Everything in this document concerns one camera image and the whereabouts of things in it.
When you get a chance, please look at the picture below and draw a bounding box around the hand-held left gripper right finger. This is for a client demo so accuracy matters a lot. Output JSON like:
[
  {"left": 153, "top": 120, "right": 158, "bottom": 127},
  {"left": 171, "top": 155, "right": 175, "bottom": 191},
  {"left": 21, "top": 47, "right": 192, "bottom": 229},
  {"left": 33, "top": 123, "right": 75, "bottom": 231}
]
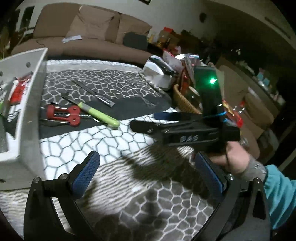
[{"left": 195, "top": 152, "right": 271, "bottom": 241}]

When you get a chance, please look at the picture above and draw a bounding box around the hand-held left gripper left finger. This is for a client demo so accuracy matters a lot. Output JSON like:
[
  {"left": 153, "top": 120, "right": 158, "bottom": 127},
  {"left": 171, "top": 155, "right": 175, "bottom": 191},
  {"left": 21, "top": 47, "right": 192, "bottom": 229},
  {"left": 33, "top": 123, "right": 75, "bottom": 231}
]
[{"left": 23, "top": 151, "right": 101, "bottom": 241}]

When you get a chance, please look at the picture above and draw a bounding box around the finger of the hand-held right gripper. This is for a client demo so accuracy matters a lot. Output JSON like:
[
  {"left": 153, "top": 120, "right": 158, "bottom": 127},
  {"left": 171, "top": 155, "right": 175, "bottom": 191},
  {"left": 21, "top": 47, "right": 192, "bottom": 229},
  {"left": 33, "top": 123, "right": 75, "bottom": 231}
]
[
  {"left": 153, "top": 112, "right": 201, "bottom": 121},
  {"left": 129, "top": 120, "right": 176, "bottom": 139}
]

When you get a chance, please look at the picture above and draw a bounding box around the white container box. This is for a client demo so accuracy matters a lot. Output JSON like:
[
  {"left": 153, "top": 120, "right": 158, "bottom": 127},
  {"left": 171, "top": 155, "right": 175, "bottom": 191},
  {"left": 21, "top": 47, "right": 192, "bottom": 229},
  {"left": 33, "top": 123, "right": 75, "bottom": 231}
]
[{"left": 0, "top": 47, "right": 48, "bottom": 190}]

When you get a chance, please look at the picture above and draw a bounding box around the person's right forearm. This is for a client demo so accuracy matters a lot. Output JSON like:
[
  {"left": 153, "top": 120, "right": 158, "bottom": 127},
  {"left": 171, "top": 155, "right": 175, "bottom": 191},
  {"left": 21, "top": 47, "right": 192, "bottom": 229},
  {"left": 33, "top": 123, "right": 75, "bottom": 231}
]
[{"left": 240, "top": 160, "right": 296, "bottom": 230}]

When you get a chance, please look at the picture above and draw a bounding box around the person's right hand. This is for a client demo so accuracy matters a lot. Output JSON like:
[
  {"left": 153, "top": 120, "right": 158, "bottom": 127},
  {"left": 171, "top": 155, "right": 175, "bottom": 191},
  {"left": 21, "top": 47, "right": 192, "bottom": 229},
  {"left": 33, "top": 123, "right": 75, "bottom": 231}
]
[{"left": 209, "top": 141, "right": 252, "bottom": 180}]

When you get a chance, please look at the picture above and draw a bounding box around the thin metal utensil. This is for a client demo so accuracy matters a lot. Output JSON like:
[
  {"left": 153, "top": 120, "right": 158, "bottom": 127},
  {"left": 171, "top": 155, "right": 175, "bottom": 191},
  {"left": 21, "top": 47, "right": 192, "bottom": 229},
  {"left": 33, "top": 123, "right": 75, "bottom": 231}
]
[{"left": 140, "top": 96, "right": 156, "bottom": 107}]

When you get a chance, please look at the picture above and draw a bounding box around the wicker basket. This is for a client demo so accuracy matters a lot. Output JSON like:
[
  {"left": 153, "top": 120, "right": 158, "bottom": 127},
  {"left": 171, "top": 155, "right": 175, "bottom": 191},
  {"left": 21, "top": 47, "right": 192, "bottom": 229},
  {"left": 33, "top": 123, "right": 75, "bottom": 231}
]
[{"left": 172, "top": 84, "right": 204, "bottom": 115}]

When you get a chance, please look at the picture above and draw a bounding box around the black table mat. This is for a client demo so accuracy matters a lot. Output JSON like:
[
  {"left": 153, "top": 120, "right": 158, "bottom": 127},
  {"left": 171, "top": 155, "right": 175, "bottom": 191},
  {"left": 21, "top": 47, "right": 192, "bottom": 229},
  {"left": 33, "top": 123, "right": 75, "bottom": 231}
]
[{"left": 39, "top": 70, "right": 173, "bottom": 139}]

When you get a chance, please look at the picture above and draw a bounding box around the grey honeycomb tablecloth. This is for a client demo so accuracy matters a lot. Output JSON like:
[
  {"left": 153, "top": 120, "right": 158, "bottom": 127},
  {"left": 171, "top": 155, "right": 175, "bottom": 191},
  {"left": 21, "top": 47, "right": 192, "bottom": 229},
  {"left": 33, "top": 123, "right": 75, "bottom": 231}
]
[{"left": 0, "top": 59, "right": 222, "bottom": 241}]

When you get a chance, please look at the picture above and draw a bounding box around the beige armchair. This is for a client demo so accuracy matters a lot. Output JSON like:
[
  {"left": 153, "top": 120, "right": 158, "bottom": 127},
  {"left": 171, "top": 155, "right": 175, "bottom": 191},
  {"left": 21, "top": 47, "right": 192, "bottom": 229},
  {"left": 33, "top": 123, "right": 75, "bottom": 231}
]
[{"left": 217, "top": 56, "right": 278, "bottom": 159}]

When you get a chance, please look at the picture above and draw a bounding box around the red multi-tool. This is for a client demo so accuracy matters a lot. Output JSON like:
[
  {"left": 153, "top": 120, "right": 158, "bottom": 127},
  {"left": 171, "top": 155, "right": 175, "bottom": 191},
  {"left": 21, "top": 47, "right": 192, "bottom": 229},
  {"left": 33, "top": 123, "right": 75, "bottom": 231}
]
[{"left": 40, "top": 104, "right": 81, "bottom": 128}]

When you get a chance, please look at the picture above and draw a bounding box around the dark cloth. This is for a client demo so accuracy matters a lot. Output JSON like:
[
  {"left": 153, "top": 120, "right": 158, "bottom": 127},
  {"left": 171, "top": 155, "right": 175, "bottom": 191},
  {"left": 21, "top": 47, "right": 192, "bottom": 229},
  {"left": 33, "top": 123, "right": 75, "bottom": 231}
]
[{"left": 122, "top": 32, "right": 148, "bottom": 48}]

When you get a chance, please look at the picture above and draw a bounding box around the brown sofa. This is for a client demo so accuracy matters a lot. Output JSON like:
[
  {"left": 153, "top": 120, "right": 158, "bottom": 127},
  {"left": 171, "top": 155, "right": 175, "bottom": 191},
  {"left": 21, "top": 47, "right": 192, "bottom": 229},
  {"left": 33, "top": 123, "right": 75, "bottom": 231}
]
[{"left": 10, "top": 3, "right": 162, "bottom": 68}]

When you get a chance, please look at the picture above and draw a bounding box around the small brown sofa cushion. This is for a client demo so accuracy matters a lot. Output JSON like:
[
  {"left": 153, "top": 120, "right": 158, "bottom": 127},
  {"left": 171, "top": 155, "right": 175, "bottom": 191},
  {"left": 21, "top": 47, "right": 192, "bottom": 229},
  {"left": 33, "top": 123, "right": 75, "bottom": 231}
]
[{"left": 116, "top": 14, "right": 153, "bottom": 44}]

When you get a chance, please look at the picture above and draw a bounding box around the red tool set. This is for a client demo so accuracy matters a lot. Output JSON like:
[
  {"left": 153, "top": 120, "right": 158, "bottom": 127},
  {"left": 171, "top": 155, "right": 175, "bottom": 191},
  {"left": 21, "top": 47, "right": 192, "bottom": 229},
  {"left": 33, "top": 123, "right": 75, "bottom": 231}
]
[{"left": 10, "top": 72, "right": 33, "bottom": 105}]

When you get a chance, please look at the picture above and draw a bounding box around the white paper sheet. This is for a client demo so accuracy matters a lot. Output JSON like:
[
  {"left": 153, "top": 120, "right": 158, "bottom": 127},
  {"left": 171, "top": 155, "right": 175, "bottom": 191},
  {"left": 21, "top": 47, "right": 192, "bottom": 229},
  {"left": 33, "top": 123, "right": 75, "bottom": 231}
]
[{"left": 61, "top": 35, "right": 82, "bottom": 43}]

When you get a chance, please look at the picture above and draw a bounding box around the large brown sofa cushion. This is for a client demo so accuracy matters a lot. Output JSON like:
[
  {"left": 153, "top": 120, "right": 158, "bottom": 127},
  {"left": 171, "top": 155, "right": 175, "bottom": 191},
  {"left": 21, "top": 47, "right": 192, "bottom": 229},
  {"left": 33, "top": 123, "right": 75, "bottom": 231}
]
[{"left": 66, "top": 6, "right": 121, "bottom": 42}]

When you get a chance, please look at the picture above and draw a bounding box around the green-handled knife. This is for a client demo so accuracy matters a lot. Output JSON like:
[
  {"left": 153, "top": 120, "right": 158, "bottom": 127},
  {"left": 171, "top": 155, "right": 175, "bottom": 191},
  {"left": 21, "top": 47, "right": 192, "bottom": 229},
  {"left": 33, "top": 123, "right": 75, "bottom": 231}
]
[{"left": 60, "top": 92, "right": 121, "bottom": 127}]

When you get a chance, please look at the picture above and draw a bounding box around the dark-handled metal zester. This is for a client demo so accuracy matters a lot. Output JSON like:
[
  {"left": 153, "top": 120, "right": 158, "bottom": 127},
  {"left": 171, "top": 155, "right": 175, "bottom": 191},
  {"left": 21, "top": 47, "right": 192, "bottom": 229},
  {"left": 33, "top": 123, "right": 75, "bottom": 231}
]
[{"left": 72, "top": 79, "right": 115, "bottom": 107}]

